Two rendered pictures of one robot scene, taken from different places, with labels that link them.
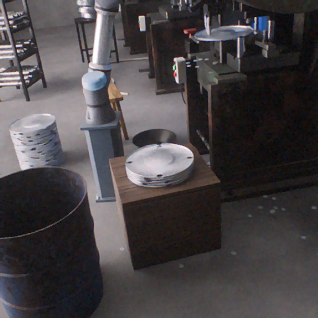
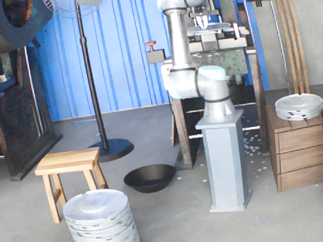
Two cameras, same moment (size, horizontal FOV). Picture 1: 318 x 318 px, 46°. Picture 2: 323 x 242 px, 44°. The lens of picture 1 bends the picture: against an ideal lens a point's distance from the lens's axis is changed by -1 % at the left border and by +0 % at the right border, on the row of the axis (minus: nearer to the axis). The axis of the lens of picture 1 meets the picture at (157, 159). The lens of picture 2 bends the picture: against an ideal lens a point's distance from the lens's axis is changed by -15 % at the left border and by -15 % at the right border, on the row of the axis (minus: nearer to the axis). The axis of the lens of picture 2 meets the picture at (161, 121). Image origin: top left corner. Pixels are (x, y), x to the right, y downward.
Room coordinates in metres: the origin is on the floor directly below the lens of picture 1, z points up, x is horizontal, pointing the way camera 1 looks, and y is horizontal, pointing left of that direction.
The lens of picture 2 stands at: (1.35, 2.19, 1.09)
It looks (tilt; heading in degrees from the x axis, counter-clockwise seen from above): 17 degrees down; 290
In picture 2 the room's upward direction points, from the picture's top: 12 degrees counter-clockwise
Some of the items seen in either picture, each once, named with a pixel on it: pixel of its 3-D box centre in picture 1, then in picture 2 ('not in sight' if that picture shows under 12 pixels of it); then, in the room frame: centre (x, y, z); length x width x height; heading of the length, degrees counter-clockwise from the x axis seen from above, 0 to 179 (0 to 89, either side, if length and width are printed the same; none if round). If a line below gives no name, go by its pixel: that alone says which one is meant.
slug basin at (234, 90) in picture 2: not in sight; (221, 89); (1.94, -0.53, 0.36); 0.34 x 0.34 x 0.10
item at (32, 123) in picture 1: (32, 123); (94, 205); (2.24, 0.77, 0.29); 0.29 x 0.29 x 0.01
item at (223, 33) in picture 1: (223, 33); (207, 27); (1.91, -0.39, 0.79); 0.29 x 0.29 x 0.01
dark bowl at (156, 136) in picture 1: (154, 142); (151, 180); (2.30, 0.01, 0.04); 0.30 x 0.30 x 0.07
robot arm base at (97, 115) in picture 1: (99, 110); (218, 106); (1.79, 0.27, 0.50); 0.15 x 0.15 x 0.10
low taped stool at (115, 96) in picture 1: (105, 113); (75, 186); (2.59, 0.35, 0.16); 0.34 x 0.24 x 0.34; 14
